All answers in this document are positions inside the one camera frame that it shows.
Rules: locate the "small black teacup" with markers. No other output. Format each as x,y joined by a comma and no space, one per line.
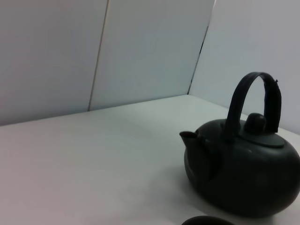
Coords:
205,221

